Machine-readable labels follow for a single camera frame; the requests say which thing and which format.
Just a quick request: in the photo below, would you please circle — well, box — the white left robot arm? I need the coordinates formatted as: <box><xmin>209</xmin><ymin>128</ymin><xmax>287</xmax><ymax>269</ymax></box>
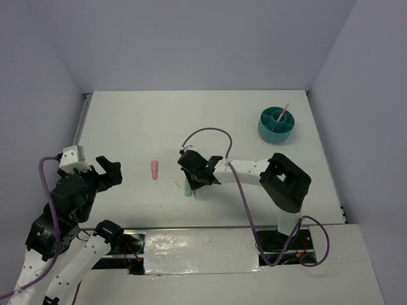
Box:
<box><xmin>1</xmin><ymin>151</ymin><xmax>125</xmax><ymax>304</ymax></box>

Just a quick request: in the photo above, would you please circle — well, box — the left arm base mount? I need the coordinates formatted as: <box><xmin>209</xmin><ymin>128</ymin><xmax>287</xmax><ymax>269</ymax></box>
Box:
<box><xmin>92</xmin><ymin>220</ymin><xmax>146</xmax><ymax>275</ymax></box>

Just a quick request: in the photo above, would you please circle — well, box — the silver foil cover plate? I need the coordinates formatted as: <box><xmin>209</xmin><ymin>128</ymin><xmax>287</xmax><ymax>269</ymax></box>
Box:
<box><xmin>144</xmin><ymin>229</ymin><xmax>260</xmax><ymax>275</ymax></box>

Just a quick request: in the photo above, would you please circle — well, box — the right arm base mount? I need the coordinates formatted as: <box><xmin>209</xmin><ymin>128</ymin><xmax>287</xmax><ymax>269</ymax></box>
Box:
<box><xmin>256</xmin><ymin>228</ymin><xmax>319</xmax><ymax>266</ymax></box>

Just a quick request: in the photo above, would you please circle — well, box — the pink translucent pen cap tube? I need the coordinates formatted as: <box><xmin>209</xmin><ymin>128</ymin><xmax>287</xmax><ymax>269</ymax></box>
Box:
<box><xmin>151</xmin><ymin>160</ymin><xmax>159</xmax><ymax>180</ymax></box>

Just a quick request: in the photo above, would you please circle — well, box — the pink pen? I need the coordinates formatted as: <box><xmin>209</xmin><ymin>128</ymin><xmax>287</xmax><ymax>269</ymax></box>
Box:
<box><xmin>277</xmin><ymin>103</ymin><xmax>290</xmax><ymax>122</ymax></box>

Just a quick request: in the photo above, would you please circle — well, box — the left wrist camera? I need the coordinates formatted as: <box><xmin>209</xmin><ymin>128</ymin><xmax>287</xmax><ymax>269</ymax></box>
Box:
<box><xmin>59</xmin><ymin>145</ymin><xmax>91</xmax><ymax>174</ymax></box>

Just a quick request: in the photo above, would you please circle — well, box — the aluminium table edge rail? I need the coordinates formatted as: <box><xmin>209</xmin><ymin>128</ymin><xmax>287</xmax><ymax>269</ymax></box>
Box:
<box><xmin>72</xmin><ymin>93</ymin><xmax>93</xmax><ymax>146</ymax></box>

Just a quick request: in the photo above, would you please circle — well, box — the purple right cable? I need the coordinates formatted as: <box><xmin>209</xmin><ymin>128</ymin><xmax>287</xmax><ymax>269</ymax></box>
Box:
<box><xmin>180</xmin><ymin>127</ymin><xmax>331</xmax><ymax>267</ymax></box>

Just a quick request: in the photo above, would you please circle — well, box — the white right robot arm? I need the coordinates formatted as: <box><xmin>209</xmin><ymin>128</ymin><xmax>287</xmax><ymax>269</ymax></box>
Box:
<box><xmin>177</xmin><ymin>150</ymin><xmax>312</xmax><ymax>248</ymax></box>

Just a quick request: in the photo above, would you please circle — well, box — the teal round divided container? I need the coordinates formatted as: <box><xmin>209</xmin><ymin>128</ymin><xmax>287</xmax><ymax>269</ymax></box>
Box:
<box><xmin>258</xmin><ymin>107</ymin><xmax>295</xmax><ymax>144</ymax></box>

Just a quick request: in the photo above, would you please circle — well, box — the green glue stick tube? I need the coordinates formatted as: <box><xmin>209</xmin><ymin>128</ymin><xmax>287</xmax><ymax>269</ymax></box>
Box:
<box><xmin>184</xmin><ymin>179</ymin><xmax>193</xmax><ymax>197</ymax></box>

